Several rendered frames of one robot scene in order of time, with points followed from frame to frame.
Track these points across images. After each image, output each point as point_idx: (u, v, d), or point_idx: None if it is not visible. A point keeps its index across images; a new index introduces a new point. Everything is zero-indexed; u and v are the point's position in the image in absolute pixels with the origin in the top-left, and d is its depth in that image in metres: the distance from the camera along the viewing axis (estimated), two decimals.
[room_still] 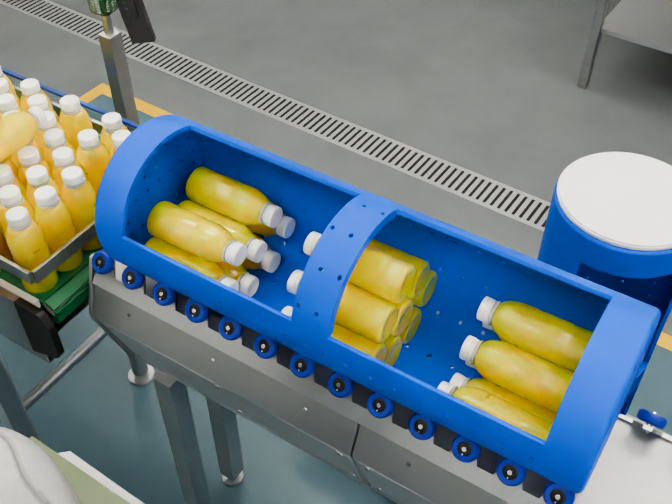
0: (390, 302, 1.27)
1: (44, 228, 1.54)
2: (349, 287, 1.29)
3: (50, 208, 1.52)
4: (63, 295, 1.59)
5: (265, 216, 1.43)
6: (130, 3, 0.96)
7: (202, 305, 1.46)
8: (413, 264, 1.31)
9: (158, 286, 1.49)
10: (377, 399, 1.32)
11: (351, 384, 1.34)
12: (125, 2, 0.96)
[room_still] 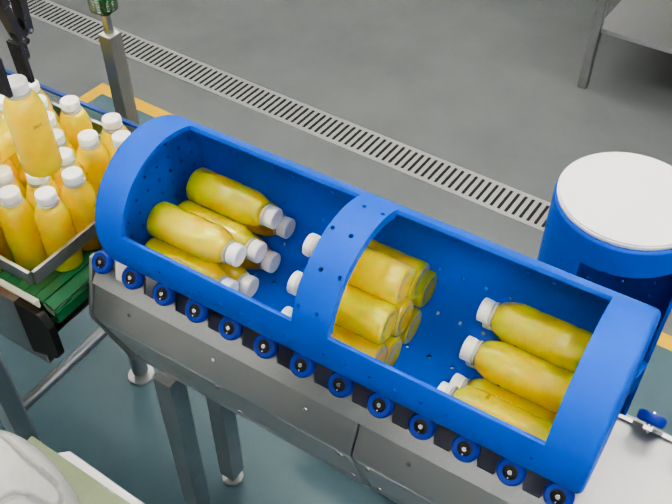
0: (390, 303, 1.27)
1: (44, 228, 1.54)
2: (349, 288, 1.29)
3: (50, 208, 1.52)
4: (63, 295, 1.59)
5: (265, 217, 1.43)
6: (19, 43, 1.30)
7: (202, 305, 1.46)
8: (412, 265, 1.31)
9: (158, 286, 1.49)
10: (377, 399, 1.32)
11: (351, 384, 1.34)
12: (22, 42, 1.30)
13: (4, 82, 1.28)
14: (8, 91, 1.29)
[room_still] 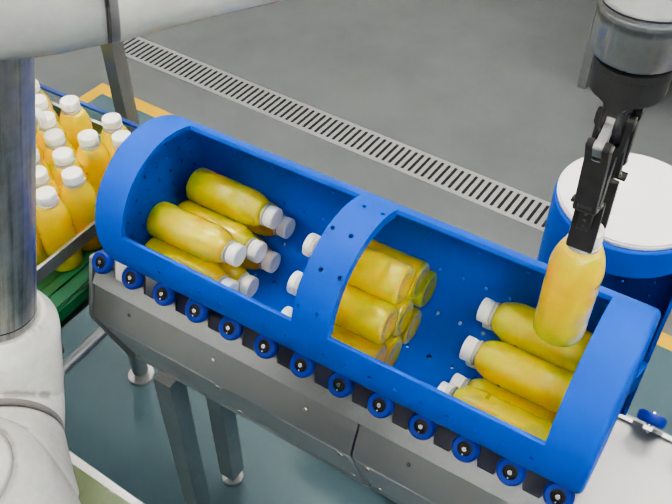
0: (390, 303, 1.27)
1: (44, 228, 1.54)
2: (349, 288, 1.29)
3: (50, 208, 1.52)
4: (63, 295, 1.59)
5: (265, 217, 1.43)
6: None
7: (202, 305, 1.46)
8: (412, 265, 1.31)
9: (158, 286, 1.49)
10: (377, 399, 1.32)
11: (351, 384, 1.34)
12: None
13: (595, 234, 0.92)
14: (593, 245, 0.93)
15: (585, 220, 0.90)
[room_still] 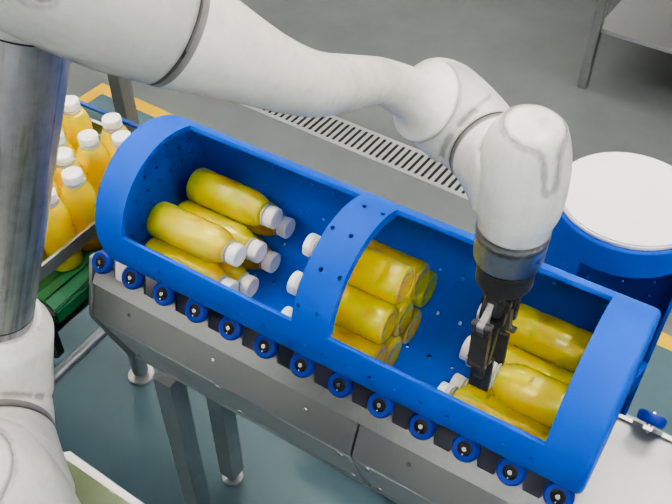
0: (390, 303, 1.27)
1: None
2: (349, 288, 1.29)
3: (50, 208, 1.52)
4: (63, 295, 1.59)
5: (265, 217, 1.43)
6: None
7: (202, 305, 1.46)
8: (412, 265, 1.31)
9: (158, 286, 1.49)
10: (377, 399, 1.32)
11: (351, 384, 1.34)
12: (501, 327, 1.19)
13: (489, 379, 1.17)
14: (488, 386, 1.18)
15: (479, 370, 1.15)
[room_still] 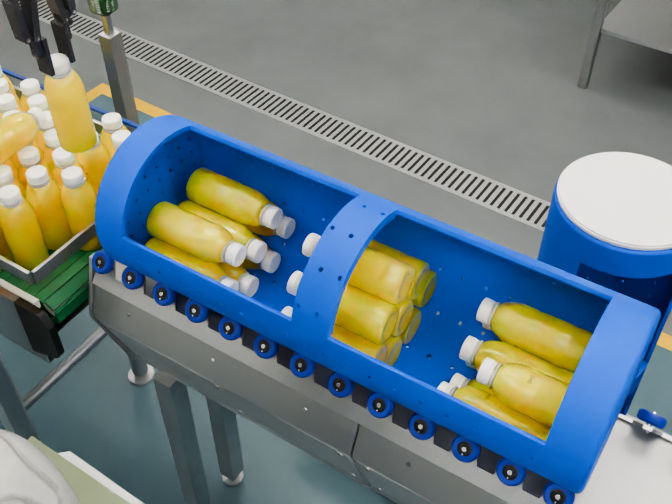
0: (390, 303, 1.27)
1: (55, 101, 1.39)
2: (349, 288, 1.29)
3: (62, 78, 1.37)
4: (63, 295, 1.59)
5: (265, 217, 1.43)
6: (62, 24, 1.36)
7: (202, 305, 1.46)
8: (412, 265, 1.31)
9: (158, 286, 1.49)
10: (377, 399, 1.32)
11: (351, 384, 1.34)
12: (65, 23, 1.35)
13: (48, 61, 1.33)
14: (51, 70, 1.35)
15: (34, 50, 1.32)
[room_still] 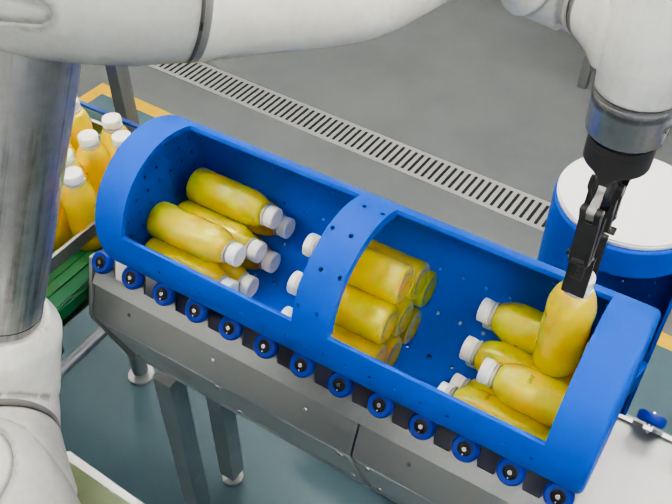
0: (390, 303, 1.27)
1: (570, 324, 1.09)
2: (349, 288, 1.29)
3: (587, 297, 1.07)
4: (63, 295, 1.59)
5: (265, 217, 1.43)
6: None
7: (202, 305, 1.46)
8: (412, 265, 1.31)
9: (158, 286, 1.49)
10: (377, 399, 1.32)
11: (351, 384, 1.34)
12: None
13: (587, 282, 1.04)
14: (585, 291, 1.05)
15: (578, 270, 1.02)
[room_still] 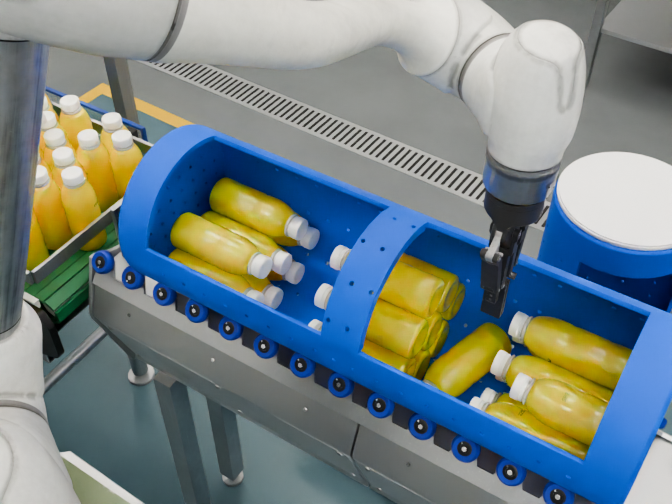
0: (420, 317, 1.26)
1: (461, 379, 1.28)
2: (378, 301, 1.27)
3: (434, 383, 1.27)
4: (63, 295, 1.59)
5: (290, 228, 1.41)
6: None
7: (192, 321, 1.47)
8: (442, 278, 1.30)
9: (168, 296, 1.49)
10: (383, 408, 1.32)
11: (331, 393, 1.36)
12: None
13: (501, 305, 1.17)
14: (500, 312, 1.19)
15: (492, 295, 1.16)
